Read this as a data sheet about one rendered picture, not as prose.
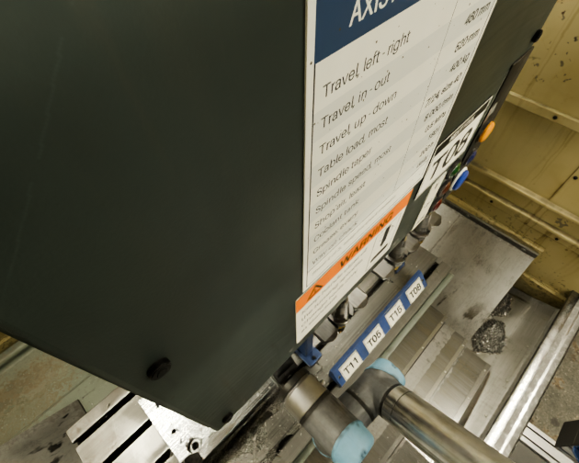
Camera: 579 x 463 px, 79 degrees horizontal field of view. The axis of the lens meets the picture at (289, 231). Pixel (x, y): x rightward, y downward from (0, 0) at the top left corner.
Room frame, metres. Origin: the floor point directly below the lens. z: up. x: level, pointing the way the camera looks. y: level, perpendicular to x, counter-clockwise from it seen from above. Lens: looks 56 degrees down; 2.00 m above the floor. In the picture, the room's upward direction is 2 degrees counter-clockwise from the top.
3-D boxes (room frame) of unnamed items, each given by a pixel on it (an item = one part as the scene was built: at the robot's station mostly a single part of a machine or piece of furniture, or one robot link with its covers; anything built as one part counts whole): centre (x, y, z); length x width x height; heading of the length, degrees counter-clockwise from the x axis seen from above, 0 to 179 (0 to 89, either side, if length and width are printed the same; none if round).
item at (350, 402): (0.07, -0.08, 1.21); 0.11 x 0.08 x 0.11; 129
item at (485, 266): (0.70, -0.35, 0.75); 0.89 x 0.70 x 0.26; 43
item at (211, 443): (0.18, 0.24, 0.96); 0.29 x 0.23 x 0.05; 133
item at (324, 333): (0.27, -0.07, 1.21); 0.07 x 0.05 x 0.01; 43
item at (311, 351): (0.31, -0.03, 1.05); 0.10 x 0.05 x 0.30; 43
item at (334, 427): (0.05, -0.07, 1.31); 0.11 x 0.08 x 0.09; 43
